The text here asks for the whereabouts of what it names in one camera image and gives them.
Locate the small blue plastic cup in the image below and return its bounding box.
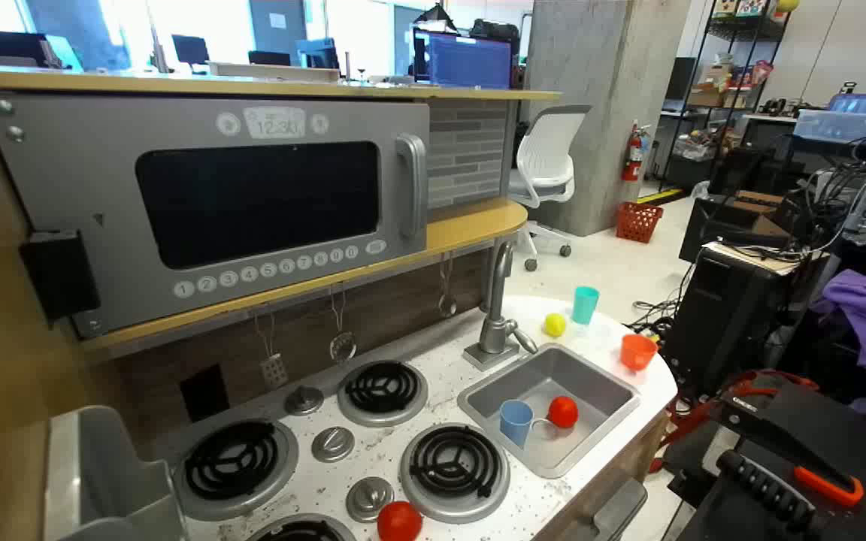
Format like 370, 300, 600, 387
497, 400, 537, 450

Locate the teal plastic cup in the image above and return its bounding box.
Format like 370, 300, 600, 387
569, 281, 600, 328

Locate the gray toy sink basin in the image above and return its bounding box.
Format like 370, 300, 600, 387
457, 341, 643, 481

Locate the gray toy faucet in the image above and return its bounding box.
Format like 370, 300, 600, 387
461, 237, 537, 372

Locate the black coil toy burner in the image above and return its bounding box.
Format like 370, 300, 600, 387
332, 356, 429, 428
396, 419, 514, 523
247, 510, 360, 541
172, 415, 300, 523

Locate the yellow toy lemon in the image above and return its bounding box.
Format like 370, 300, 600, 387
537, 308, 571, 341

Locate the office swivel chair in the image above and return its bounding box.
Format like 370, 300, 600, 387
507, 103, 591, 277

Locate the gray stove knob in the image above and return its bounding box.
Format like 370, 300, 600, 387
342, 476, 396, 525
282, 384, 323, 418
309, 423, 356, 464

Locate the red toy ball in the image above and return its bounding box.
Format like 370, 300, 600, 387
375, 500, 426, 541
544, 392, 584, 432

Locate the red plastic basket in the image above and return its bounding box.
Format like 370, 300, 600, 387
613, 199, 667, 247

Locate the blue office partition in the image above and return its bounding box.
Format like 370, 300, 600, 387
426, 34, 514, 92

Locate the orange toy plate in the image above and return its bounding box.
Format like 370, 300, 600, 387
620, 329, 660, 374

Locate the red fire extinguisher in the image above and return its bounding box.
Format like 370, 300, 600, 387
620, 120, 653, 185

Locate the black computer case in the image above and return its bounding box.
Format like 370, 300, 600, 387
665, 237, 804, 401

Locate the dark computer monitor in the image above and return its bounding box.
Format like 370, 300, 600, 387
172, 34, 213, 69
0, 27, 67, 73

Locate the gray toy microwave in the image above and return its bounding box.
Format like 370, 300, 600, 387
0, 86, 433, 341

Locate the black metal storage shelf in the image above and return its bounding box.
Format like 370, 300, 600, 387
684, 0, 797, 191

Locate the small black box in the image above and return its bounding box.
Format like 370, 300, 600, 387
18, 227, 103, 324

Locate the light blue equipment box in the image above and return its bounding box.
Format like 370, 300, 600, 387
790, 89, 866, 143

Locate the wooden toy kitchen unit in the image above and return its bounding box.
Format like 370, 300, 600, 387
0, 67, 681, 541

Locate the black clamp orange handle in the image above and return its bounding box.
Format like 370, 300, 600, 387
714, 444, 866, 535

